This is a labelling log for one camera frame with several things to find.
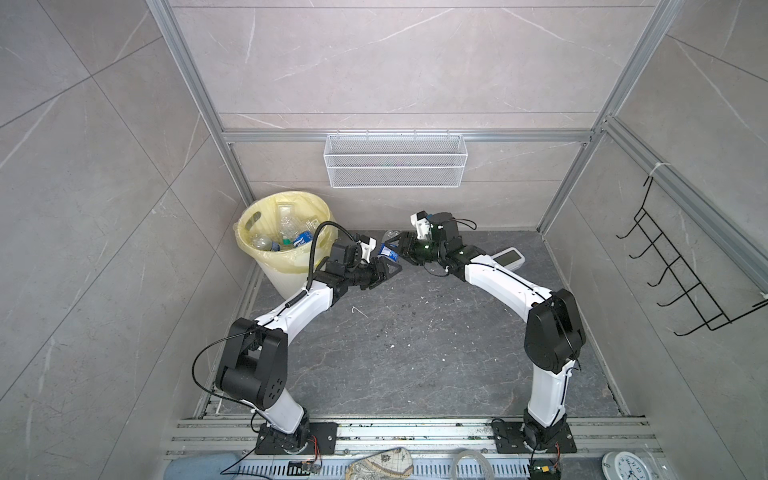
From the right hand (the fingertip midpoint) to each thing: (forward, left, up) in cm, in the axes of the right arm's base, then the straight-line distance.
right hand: (387, 246), depth 85 cm
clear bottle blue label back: (-3, -1, +2) cm, 4 cm away
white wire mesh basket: (+33, -1, +7) cm, 34 cm away
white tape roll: (-49, -20, -19) cm, 56 cm away
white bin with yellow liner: (+6, +33, +1) cm, 34 cm away
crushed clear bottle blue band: (+2, +24, +2) cm, 25 cm away
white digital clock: (+11, -45, -20) cm, 51 cm away
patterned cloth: (-50, 0, -19) cm, 54 cm away
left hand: (-5, -3, -3) cm, 7 cm away
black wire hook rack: (-17, -68, +8) cm, 71 cm away
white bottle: (+6, +29, +4) cm, 30 cm away
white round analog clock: (-52, -53, -20) cm, 77 cm away
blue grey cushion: (-50, +44, -19) cm, 69 cm away
